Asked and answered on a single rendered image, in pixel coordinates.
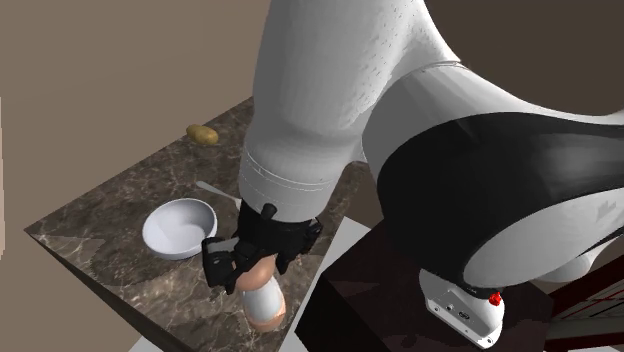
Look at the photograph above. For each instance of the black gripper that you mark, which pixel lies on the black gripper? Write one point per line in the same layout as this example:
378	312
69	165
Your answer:
273	236

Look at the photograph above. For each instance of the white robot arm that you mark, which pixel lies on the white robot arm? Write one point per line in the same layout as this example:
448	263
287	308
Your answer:
317	97

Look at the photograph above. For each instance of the white and peach bottle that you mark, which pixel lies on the white and peach bottle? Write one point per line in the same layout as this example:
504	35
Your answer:
265	302

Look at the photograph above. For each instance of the white bowl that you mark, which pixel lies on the white bowl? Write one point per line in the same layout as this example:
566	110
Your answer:
178	229

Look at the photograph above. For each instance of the grey spoon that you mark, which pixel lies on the grey spoon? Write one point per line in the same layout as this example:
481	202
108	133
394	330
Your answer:
214	190

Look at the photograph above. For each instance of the dark robot stand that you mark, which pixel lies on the dark robot stand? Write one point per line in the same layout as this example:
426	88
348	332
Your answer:
370	297

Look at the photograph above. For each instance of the brown potato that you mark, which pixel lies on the brown potato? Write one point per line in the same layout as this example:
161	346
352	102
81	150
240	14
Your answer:
202	134

